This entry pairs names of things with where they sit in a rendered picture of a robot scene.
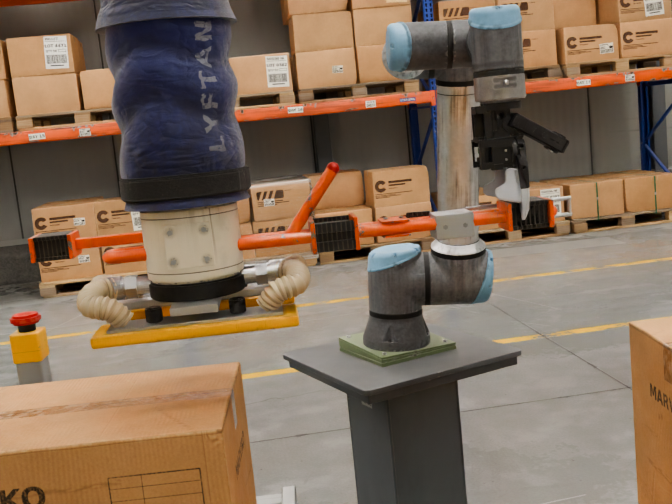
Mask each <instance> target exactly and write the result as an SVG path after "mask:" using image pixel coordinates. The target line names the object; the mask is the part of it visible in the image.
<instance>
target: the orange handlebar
mask: <svg viewBox="0 0 672 504"><path fill-rule="evenodd" d="M472 212H473V213H474V220H473V222H474V226H480V225H489V224H499V223H506V213H505V211H499V209H490V210H480V211H472ZM436 226H437V224H436V222H435V219H434V218H431V217H430V216H422V217H413V218H407V217H405V216H396V217H386V218H378V221H374V222H365V223H358V227H359V238H366V237H375V236H382V237H383V238H394V237H403V236H411V233H413V232H423V231H432V230H436ZM285 232H286V231H279V232H269V233H259V234H250V235H241V238H239V239H238V249H239V250H240V251H243V250H252V249H262V248H271V247H281V246H290V245H300V244H309V243H312V242H311V232H310V231H309V228H307V229H302V230H301V231H300V232H295V233H285ZM256 236H257V237H256ZM246 237H247V238H246ZM136 243H143V235H142V232H132V233H122V234H113V235H103V236H93V237H84V238H76V239H75V246H76V250H78V249H87V248H97V247H107V246H116V245H126V244H136ZM102 259H103V261H104V262H105V263H107V264H119V263H129V262H138V261H146V259H147V255H146V251H145V248H144V246H135V247H125V248H116V249H111V250H107V251H106V252H104V253H103V255H102Z"/></svg>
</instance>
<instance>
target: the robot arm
mask: <svg viewBox="0 0 672 504"><path fill-rule="evenodd" d="M521 21H522V16H521V14H520V8H519V6H518V5H516V4H510V5H500V6H490V7H482V8H474V9H471V10H470V12H469V18H468V20H448V21H426V22H397V23H392V24H389V25H388V27H387V31H386V43H385V45H384V47H383V51H382V61H383V65H384V67H385V69H386V70H387V71H388V72H389V73H390V74H391V75H392V76H394V77H396V78H399V79H433V78H435V79H436V87H437V189H438V211H446V210H456V209H465V207H468V206H477V205H479V169H480V170H488V169H491V170H496V171H495V178H494V180H493V181H492V182H490V183H488V184H486V185H485V186H484V187H483V193H484V194H485V195H487V196H492V197H496V198H498V199H499V200H504V201H510V202H515V203H520V212H521V219H522V220H525V219H526V217H527V214H528V211H529V201H530V193H529V187H530V185H529V170H528V162H527V157H526V147H525V141H524V139H522V138H523V136H524V135H525V136H527V137H529V138H531V139H533V140H535V141H536V142H538V143H540V144H542V145H544V148H546V149H547V150H548V151H550V152H553V153H556V154H557V153H564V152H565V150H566V148H567V146H568V145H569V140H567V139H566V137H565V136H563V135H561V134H560V133H557V132H555V131H550V130H548V129H546V128H544V127H543V126H541V125H539V124H537V123H535V122H533V121H531V120H530V119H528V118H526V117H524V116H522V115H520V114H518V113H511V114H510V109H512V108H521V100H520V101H518V98H525V97H526V88H525V73H524V58H523V43H522V28H521ZM480 102H483V104H481V106H480ZM498 113H499V114H500V115H498ZM497 115H498V117H499V119H498V118H497ZM515 168H516V169H515ZM474 227H475V236H473V237H464V238H455V239H445V240H436V239H435V240H434V241H433V242H432V243H431V251H428V252H421V250H422V249H421V247H420V245H418V244H412V243H403V244H394V245H387V246H383V247H379V248H376V249H374V250H373V251H371V252H370V254H369V256H368V268H367V271H368V295H369V319H368V322H367V325H366V328H365V331H364V334H363V344H364V345H365V346H366V347H368V348H370V349H373V350H378V351H386V352H403V351H411V350H416V349H420V348H423V347H425V346H427V345H429V344H430V332H429V330H428V327H427V325H426V322H425V320H424V317H423V309H422V306H423V305H453V304H475V303H483V302H486V301H487V300H488V299H489V298H490V296H491V292H492V287H493V277H494V263H493V254H492V251H491V250H489V249H486V244H485V242H484V241H483V240H481V239H480V238H479V226H474Z"/></svg>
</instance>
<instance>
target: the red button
mask: <svg viewBox="0 0 672 504"><path fill-rule="evenodd" d="M40 319H41V314H40V313H38V312H37V311H27V312H21V313H17V314H14V315H12V317H11V318H10V324H13V326H18V331H19V332H20V333H25V332H31V331H34V330H36V325H35V323H37V322H39V320H40Z"/></svg>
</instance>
